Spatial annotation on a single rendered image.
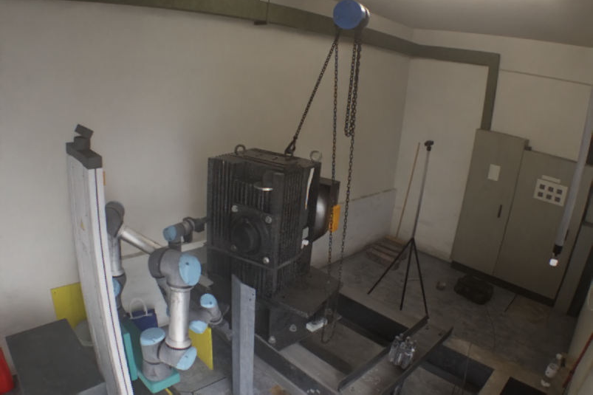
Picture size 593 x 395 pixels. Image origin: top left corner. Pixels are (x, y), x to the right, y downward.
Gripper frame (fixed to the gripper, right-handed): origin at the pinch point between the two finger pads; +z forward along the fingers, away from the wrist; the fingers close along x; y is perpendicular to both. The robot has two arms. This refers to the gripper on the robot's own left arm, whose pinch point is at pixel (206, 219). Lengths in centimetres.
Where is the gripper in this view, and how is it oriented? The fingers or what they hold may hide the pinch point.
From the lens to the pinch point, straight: 231.2
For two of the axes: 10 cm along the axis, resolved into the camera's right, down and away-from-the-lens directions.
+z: 4.9, -2.0, 8.5
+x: -8.7, -2.2, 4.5
